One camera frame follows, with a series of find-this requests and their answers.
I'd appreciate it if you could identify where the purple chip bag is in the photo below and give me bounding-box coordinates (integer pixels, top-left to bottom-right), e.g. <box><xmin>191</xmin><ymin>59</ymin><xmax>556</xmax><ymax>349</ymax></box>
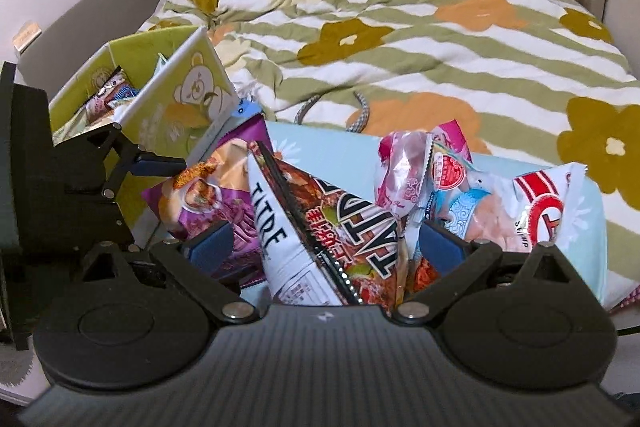
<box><xmin>141</xmin><ymin>113</ymin><xmax>273</xmax><ymax>288</ymax></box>

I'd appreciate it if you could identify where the black and white snack bag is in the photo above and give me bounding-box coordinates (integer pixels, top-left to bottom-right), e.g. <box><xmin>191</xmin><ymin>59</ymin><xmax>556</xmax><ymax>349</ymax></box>
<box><xmin>247</xmin><ymin>141</ymin><xmax>416</xmax><ymax>308</ymax></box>

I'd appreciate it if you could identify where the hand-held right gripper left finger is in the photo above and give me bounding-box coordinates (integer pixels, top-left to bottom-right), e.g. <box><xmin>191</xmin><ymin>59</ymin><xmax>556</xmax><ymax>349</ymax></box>
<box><xmin>60</xmin><ymin>219</ymin><xmax>258</xmax><ymax>325</ymax></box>

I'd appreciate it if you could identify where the red label snack packet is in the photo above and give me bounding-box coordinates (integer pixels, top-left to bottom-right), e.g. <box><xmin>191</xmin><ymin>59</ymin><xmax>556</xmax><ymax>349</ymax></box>
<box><xmin>430</xmin><ymin>119</ymin><xmax>473</xmax><ymax>192</ymax></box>

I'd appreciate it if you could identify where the yellow-green cardboard box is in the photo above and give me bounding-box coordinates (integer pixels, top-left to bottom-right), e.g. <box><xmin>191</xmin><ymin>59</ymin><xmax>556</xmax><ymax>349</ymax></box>
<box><xmin>48</xmin><ymin>25</ymin><xmax>242</xmax><ymax>250</ymax></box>

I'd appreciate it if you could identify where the blue and red snack packet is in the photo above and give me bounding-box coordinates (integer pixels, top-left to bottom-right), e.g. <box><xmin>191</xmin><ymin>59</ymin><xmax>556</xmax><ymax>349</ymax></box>
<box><xmin>102</xmin><ymin>69</ymin><xmax>141</xmax><ymax>105</ymax></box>

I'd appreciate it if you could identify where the pink snack packet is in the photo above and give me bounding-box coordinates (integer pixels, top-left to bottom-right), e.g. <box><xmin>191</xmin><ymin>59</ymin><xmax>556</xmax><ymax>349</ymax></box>
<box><xmin>375</xmin><ymin>131</ymin><xmax>436</xmax><ymax>228</ymax></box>

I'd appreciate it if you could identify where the pink striped cloth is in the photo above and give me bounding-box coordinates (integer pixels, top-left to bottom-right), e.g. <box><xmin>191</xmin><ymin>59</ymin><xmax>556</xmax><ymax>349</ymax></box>
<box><xmin>607</xmin><ymin>282</ymin><xmax>640</xmax><ymax>313</ymax></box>

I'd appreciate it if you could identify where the white and red shrimp packet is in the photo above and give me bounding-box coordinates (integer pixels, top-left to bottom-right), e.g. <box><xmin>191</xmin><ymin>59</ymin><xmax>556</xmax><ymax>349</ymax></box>
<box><xmin>470</xmin><ymin>162</ymin><xmax>588</xmax><ymax>253</ymax></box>

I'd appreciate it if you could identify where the floral striped blanket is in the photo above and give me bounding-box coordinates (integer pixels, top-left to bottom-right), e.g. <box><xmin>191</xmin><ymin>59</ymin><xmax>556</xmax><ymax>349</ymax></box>
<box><xmin>137</xmin><ymin>0</ymin><xmax>640</xmax><ymax>208</ymax></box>

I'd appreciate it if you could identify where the grey braided cable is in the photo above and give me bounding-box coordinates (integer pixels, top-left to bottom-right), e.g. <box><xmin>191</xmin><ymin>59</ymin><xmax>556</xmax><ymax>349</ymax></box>
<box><xmin>294</xmin><ymin>91</ymin><xmax>371</xmax><ymax>132</ymax></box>

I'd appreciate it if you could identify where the light blue snack packet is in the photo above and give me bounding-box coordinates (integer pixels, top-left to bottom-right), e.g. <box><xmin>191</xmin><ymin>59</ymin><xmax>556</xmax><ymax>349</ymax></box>
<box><xmin>425</xmin><ymin>187</ymin><xmax>521</xmax><ymax>243</ymax></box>

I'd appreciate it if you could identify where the white cartoon snack packet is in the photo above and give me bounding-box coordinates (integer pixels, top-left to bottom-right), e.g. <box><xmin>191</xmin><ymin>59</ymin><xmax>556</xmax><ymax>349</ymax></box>
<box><xmin>84</xmin><ymin>93</ymin><xmax>117</xmax><ymax>124</ymax></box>

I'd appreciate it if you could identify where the wooden wall tag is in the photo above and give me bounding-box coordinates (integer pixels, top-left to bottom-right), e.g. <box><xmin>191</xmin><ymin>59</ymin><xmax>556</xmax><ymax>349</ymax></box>
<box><xmin>12</xmin><ymin>22</ymin><xmax>41</xmax><ymax>52</ymax></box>

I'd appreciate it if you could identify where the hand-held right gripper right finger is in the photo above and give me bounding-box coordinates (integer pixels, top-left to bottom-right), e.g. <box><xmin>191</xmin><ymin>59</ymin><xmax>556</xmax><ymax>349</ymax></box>
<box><xmin>391</xmin><ymin>222</ymin><xmax>583</xmax><ymax>325</ymax></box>

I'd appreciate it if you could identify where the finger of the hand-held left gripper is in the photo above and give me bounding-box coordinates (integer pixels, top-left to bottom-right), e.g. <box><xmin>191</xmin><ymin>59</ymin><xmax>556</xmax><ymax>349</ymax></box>
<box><xmin>85</xmin><ymin>123</ymin><xmax>187</xmax><ymax>198</ymax></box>

